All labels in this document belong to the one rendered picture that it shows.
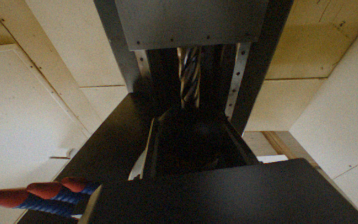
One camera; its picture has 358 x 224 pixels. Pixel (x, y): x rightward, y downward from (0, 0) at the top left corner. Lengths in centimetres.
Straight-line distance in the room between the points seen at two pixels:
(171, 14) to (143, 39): 13
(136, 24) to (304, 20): 93
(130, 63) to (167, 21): 25
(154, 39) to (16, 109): 91
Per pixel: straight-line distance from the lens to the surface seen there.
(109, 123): 48
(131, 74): 63
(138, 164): 17
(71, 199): 24
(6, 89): 113
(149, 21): 51
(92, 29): 110
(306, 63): 123
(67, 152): 103
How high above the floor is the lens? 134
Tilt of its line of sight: 38 degrees up
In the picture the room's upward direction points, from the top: 175 degrees clockwise
